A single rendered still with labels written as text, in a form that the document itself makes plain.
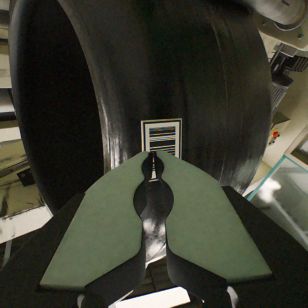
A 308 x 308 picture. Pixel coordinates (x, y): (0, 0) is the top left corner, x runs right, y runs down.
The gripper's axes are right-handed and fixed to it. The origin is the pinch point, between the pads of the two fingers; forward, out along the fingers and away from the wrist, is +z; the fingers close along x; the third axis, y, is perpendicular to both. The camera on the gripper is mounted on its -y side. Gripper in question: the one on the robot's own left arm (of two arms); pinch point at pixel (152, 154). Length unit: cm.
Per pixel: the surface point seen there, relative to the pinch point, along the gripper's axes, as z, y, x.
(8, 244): 373, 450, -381
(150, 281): 413, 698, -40
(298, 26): 34.7, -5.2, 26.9
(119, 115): 10.8, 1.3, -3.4
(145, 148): 7.4, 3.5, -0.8
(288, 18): 32.4, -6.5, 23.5
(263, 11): 27.7, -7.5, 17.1
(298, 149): 60, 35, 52
